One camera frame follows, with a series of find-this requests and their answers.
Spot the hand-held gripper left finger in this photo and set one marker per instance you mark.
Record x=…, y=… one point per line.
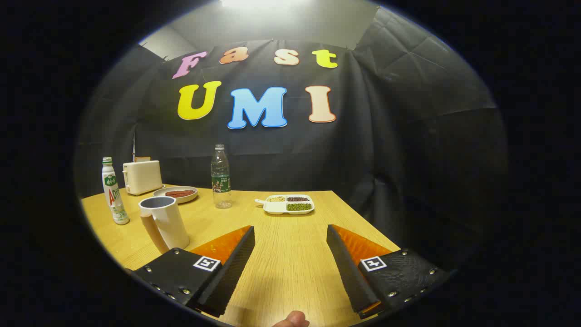
x=231, y=272

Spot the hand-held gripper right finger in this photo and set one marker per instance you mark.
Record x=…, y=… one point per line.
x=349, y=272

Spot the white juice bottle green collar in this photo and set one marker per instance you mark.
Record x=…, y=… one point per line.
x=114, y=200

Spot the clear plastic water bottle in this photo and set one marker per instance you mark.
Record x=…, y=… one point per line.
x=221, y=181

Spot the wooden table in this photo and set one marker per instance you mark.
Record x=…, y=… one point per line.
x=290, y=236

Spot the white divided dish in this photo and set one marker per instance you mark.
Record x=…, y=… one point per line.
x=278, y=208

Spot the green beans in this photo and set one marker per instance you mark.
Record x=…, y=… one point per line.
x=299, y=207

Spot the pale soybeans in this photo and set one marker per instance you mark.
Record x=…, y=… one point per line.
x=276, y=199

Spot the dark red beans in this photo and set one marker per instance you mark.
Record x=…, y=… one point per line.
x=297, y=199

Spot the red meat slices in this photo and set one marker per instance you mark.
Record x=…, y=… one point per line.
x=179, y=193

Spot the round beige plate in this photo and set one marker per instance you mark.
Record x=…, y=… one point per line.
x=160, y=193

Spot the cream toaster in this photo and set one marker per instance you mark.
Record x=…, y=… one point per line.
x=143, y=177

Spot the slice of toast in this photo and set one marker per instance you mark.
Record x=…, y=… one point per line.
x=142, y=159

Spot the ceiling light panel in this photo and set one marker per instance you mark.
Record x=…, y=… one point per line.
x=263, y=2

